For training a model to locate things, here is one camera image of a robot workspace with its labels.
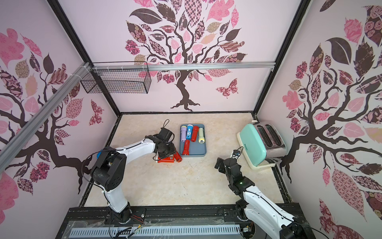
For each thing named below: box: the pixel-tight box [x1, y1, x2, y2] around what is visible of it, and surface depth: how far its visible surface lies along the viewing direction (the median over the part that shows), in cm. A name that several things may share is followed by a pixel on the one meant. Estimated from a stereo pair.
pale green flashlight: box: [197, 127, 206, 144], surface depth 103 cm
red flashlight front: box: [182, 139, 191, 156], surface depth 99 cm
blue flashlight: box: [185, 123, 194, 140], surface depth 106 cm
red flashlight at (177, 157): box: [173, 150, 183, 163], surface depth 94 cm
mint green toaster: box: [236, 120, 287, 170], surface depth 85 cm
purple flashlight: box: [180, 125, 188, 142], surface depth 106 cm
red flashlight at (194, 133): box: [190, 125, 199, 142], surface depth 106 cm
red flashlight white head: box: [157, 156, 175, 163], surface depth 93 cm
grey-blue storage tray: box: [179, 123, 207, 158], surface depth 100 cm
